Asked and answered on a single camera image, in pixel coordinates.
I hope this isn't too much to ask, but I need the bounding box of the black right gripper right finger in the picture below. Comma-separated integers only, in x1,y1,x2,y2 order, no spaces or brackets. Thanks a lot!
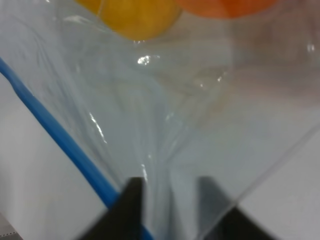
197,176,275,240

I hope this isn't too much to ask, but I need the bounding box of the yellow pear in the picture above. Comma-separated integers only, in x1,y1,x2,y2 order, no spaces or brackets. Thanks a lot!
77,0,181,41

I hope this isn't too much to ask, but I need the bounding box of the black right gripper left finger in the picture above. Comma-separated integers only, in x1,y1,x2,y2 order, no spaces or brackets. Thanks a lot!
79,177,144,240

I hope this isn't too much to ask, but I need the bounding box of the clear zip bag blue seal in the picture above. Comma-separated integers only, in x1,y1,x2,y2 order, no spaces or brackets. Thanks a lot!
0,0,320,240

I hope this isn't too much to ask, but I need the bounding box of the orange fruit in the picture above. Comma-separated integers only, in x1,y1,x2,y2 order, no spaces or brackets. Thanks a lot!
176,0,277,19

